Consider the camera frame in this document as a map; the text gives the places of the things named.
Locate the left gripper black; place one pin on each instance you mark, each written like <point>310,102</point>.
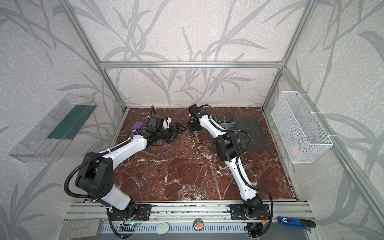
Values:
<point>171,132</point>

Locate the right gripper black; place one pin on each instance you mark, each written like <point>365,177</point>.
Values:
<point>193,127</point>

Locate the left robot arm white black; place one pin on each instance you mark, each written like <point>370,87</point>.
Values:
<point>97,175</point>

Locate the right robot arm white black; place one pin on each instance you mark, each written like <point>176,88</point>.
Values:
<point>228,150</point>

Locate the brass wing nut upper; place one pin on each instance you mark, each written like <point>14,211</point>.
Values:
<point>196,139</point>

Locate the purple pink spatula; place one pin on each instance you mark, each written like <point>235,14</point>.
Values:
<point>137,125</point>

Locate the round red sticker button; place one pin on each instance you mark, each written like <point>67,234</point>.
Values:
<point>198,224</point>

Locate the white oval puck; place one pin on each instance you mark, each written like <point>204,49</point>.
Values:
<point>162,228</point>

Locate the grey flat plate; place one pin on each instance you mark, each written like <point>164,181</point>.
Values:
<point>81,229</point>

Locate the blue black handheld tool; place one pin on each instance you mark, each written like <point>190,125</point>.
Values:
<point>296,223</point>

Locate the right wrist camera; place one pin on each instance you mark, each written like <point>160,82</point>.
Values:
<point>195,112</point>

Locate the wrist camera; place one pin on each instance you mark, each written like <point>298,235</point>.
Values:
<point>195,112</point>
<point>157,122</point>

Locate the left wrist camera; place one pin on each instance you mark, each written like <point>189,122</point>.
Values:
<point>157,122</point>

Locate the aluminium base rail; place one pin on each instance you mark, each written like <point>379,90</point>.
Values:
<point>218,216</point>

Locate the aluminium frame crossbar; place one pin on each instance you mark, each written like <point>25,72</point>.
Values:
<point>177,64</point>

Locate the white wire mesh basket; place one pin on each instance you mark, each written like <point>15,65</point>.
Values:
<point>302,134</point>

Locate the clear wall tray green mat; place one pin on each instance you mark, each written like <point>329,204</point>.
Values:
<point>50,138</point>

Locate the aluminium frame post left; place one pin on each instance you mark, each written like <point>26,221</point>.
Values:
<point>74,21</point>

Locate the aluminium frame post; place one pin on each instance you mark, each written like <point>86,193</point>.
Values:
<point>74,21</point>
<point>308,11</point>

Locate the aluminium frame post right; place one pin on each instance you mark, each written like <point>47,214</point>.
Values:
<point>308,11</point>

